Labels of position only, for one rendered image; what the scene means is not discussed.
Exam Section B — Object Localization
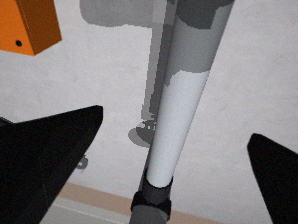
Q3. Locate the grey post with rounded cap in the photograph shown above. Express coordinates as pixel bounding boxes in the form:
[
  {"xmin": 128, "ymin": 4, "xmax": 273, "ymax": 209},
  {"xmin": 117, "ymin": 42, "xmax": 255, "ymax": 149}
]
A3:
[{"xmin": 128, "ymin": 137, "xmax": 168, "ymax": 224}]

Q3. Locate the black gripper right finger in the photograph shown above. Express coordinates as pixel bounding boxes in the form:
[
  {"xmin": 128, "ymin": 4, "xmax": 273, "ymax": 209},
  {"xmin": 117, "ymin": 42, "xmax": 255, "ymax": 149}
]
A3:
[{"xmin": 247, "ymin": 133, "xmax": 298, "ymax": 224}]

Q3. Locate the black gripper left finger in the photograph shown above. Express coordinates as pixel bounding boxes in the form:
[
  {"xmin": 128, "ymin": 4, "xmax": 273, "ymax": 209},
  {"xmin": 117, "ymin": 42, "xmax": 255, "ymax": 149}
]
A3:
[{"xmin": 0, "ymin": 105, "xmax": 103, "ymax": 224}]

